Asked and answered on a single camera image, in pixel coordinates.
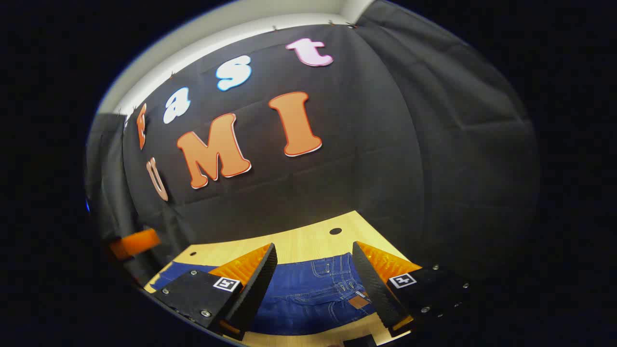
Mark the blue denim jeans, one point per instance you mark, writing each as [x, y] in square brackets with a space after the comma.
[308, 299]

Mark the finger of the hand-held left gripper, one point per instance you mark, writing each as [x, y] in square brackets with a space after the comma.
[135, 243]

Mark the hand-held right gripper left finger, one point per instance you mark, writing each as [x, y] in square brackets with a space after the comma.
[258, 284]

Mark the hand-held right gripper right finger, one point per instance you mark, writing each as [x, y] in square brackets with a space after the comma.
[373, 284]

